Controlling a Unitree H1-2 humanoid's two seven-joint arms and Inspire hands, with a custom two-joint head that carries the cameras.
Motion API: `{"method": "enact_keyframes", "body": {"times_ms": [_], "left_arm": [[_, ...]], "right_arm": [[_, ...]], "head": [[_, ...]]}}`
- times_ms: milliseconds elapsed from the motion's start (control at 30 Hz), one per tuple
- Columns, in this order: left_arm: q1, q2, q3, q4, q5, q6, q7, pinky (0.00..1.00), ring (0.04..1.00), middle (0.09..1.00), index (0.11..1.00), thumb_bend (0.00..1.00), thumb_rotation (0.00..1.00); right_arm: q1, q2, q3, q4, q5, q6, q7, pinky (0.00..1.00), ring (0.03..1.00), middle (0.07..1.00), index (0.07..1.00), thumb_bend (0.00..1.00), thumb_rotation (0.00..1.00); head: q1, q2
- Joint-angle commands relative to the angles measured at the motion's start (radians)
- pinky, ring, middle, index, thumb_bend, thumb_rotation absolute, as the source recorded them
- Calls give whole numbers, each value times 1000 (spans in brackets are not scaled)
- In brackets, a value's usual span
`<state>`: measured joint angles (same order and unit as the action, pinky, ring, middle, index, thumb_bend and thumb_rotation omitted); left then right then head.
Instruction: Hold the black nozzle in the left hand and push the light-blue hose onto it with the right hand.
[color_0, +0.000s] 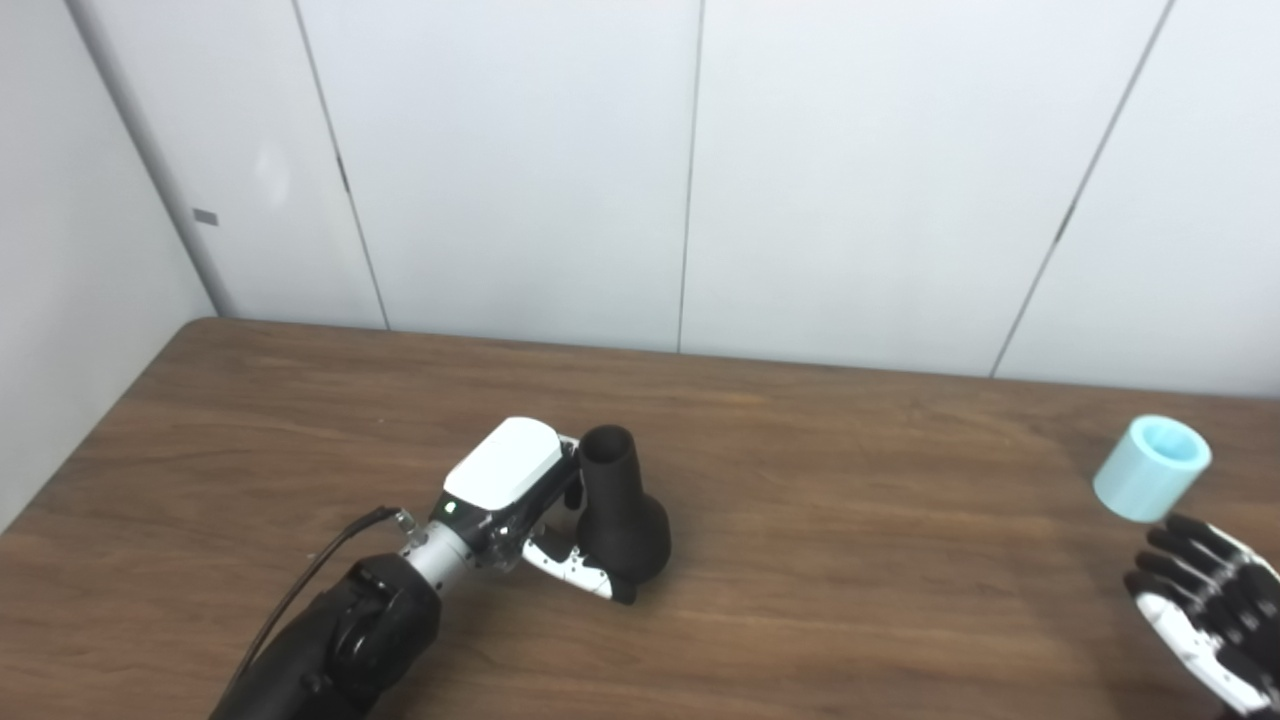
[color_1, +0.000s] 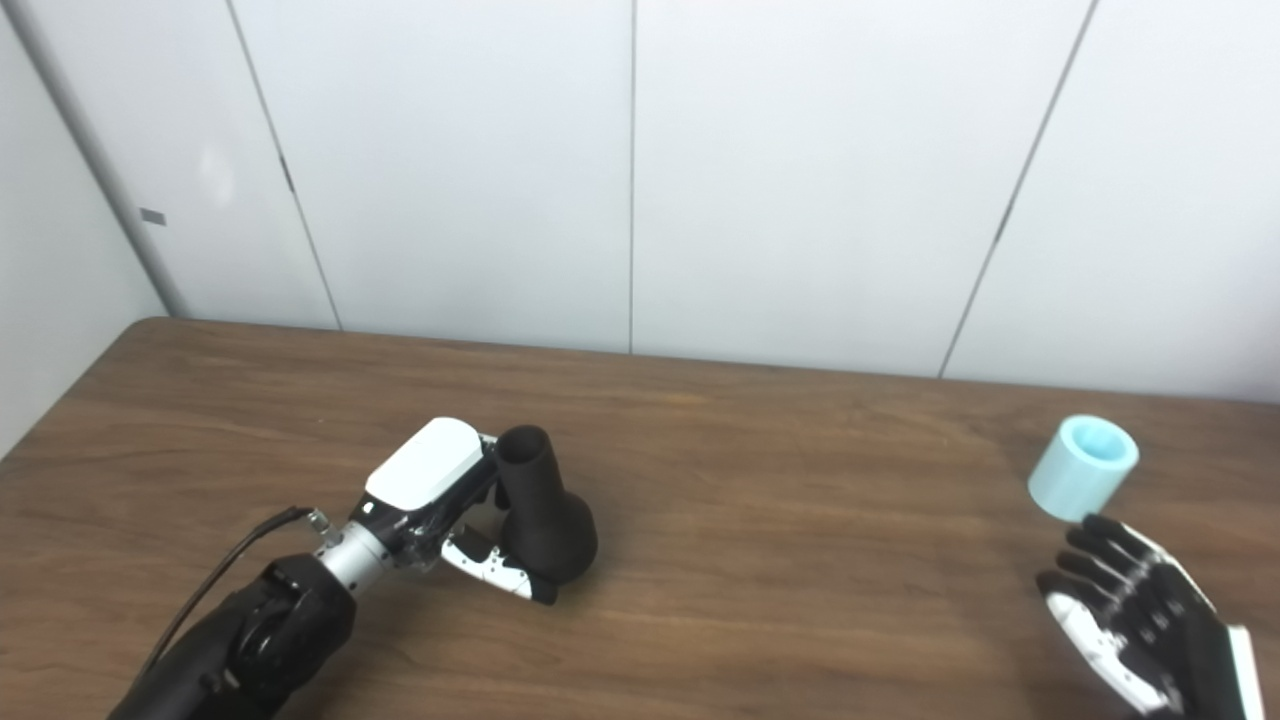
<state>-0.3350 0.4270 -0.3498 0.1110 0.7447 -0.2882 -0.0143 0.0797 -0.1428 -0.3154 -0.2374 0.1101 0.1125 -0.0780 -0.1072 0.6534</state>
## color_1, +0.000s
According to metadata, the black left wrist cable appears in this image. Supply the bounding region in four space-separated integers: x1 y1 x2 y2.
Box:
135 506 331 691

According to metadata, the light-blue short hose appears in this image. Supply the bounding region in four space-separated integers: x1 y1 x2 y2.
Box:
1028 415 1140 522

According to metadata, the white and black right hand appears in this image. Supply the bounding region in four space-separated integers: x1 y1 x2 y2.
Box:
1036 514 1266 720

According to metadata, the black funnel-shaped nozzle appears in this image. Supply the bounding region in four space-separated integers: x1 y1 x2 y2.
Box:
495 425 599 591

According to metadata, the white and black left hand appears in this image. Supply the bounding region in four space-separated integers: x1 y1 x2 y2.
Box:
350 417 558 606

